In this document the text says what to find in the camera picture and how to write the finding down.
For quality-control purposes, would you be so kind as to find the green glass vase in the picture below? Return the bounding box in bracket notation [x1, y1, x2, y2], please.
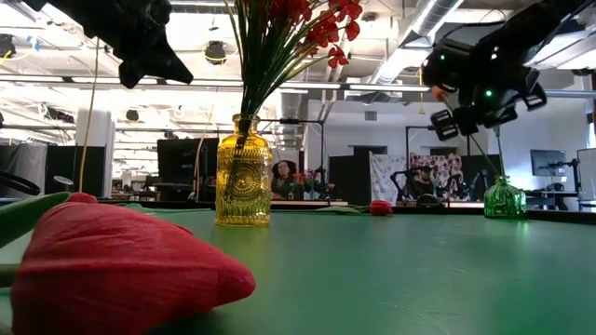
[482, 175, 528, 220]

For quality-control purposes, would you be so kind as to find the black camera gantry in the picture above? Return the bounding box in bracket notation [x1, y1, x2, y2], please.
[404, 124, 471, 187]
[267, 118, 326, 187]

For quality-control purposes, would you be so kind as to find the large black monitor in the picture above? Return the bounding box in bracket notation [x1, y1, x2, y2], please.
[156, 137, 222, 185]

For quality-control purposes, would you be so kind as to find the yellow hanging cable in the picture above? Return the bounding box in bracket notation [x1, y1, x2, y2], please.
[77, 36, 104, 193]

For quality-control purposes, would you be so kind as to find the frame crossbar with lights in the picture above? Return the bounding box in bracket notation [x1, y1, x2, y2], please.
[0, 73, 596, 100]

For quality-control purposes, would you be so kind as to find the green table mat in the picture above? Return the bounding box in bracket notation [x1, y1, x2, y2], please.
[0, 208, 596, 335]

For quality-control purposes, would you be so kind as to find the silver ventilation duct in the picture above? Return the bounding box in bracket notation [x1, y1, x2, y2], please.
[372, 0, 467, 85]

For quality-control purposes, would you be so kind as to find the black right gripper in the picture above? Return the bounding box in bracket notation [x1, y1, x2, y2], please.
[430, 69, 549, 141]

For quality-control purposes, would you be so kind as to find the person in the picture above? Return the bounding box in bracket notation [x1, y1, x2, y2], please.
[270, 160, 302, 201]
[404, 165, 441, 201]

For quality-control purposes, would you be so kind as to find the black partition panel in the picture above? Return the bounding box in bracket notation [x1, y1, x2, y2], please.
[45, 145, 106, 196]
[329, 144, 388, 206]

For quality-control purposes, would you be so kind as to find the colourful floral cloth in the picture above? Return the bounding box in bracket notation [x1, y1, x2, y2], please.
[409, 152, 465, 187]

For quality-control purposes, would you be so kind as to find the small black monitor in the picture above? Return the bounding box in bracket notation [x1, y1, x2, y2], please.
[530, 149, 567, 177]

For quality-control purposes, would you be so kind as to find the yellow glass vase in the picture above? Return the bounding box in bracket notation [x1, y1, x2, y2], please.
[214, 114, 274, 228]

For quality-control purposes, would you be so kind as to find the white floral cloth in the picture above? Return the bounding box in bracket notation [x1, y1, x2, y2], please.
[370, 153, 409, 206]

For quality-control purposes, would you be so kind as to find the black ceiling dome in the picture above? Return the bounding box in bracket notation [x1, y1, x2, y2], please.
[203, 40, 228, 65]

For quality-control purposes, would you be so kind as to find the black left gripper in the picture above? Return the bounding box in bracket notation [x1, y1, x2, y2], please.
[22, 0, 195, 89]

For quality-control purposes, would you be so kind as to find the red tulip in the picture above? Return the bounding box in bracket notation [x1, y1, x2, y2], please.
[0, 190, 257, 335]
[314, 198, 395, 217]

